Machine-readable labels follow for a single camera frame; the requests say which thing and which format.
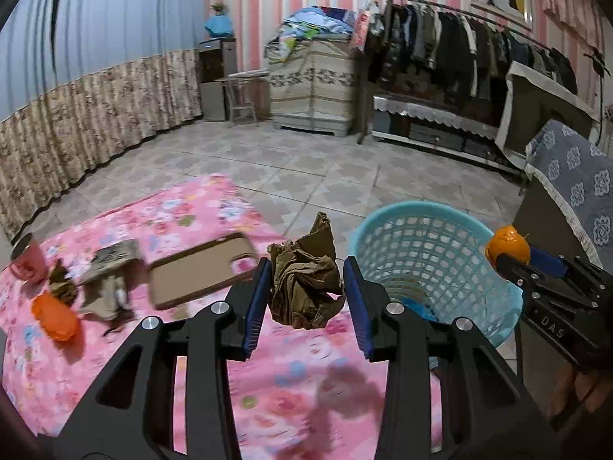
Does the small torn wrapper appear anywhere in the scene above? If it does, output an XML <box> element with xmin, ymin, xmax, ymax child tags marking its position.
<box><xmin>49</xmin><ymin>259</ymin><xmax>78</xmax><ymax>306</ymax></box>

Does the brown paper bag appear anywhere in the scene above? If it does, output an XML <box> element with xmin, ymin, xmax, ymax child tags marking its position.
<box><xmin>267</xmin><ymin>212</ymin><xmax>345</xmax><ymax>330</ymax></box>

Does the beige paper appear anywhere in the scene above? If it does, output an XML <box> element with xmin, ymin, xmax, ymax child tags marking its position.
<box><xmin>79</xmin><ymin>274</ymin><xmax>134</xmax><ymax>337</ymax></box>

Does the person's right hand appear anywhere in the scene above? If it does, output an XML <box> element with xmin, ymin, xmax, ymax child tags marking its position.
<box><xmin>546</xmin><ymin>362</ymin><xmax>612</xmax><ymax>419</ymax></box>

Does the blue patterned sofa cover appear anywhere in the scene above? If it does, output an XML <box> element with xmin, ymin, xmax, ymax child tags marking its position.
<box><xmin>525</xmin><ymin>120</ymin><xmax>612</xmax><ymax>272</ymax></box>

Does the pink floral tablecloth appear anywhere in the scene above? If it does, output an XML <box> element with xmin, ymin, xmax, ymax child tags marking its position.
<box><xmin>0</xmin><ymin>173</ymin><xmax>445</xmax><ymax>460</ymax></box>

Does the teal plastic basket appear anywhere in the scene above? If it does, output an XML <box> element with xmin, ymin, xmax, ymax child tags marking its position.
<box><xmin>348</xmin><ymin>200</ymin><xmax>523</xmax><ymax>348</ymax></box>

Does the brown phone case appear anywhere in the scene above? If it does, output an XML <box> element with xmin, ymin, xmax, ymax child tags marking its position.
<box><xmin>149</xmin><ymin>232</ymin><xmax>260</xmax><ymax>311</ymax></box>

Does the pink metal mug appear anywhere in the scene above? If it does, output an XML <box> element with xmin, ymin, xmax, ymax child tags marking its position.
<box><xmin>9</xmin><ymin>233</ymin><xmax>49</xmax><ymax>284</ymax></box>

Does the low shelf with lace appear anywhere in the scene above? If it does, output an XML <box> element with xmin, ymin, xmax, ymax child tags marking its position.
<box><xmin>368</xmin><ymin>94</ymin><xmax>521</xmax><ymax>177</ymax></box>

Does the clothes rack with garments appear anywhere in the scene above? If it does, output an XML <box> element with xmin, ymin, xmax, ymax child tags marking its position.
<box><xmin>354</xmin><ymin>0</ymin><xmax>591</xmax><ymax>169</ymax></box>

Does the small metal stool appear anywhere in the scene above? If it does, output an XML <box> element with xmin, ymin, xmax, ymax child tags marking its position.
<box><xmin>216</xmin><ymin>69</ymin><xmax>270</xmax><ymax>125</ymax></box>

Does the covered storage chest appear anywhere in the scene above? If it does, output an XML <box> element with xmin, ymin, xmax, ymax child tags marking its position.
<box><xmin>266</xmin><ymin>36</ymin><xmax>357</xmax><ymax>137</ymax></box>

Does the blue floral curtain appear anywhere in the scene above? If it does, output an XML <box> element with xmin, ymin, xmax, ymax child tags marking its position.
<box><xmin>1</xmin><ymin>0</ymin><xmax>204</xmax><ymax>239</ymax></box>

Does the water dispenser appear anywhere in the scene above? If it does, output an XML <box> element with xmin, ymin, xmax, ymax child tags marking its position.
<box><xmin>197</xmin><ymin>38</ymin><xmax>238</xmax><ymax>122</ymax></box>

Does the pile of clothes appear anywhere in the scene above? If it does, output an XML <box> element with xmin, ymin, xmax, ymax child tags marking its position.
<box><xmin>272</xmin><ymin>6</ymin><xmax>356</xmax><ymax>42</ymax></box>

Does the blue potted plant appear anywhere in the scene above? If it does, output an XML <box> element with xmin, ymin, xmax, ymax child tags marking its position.
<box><xmin>205</xmin><ymin>2</ymin><xmax>235</xmax><ymax>38</ymax></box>

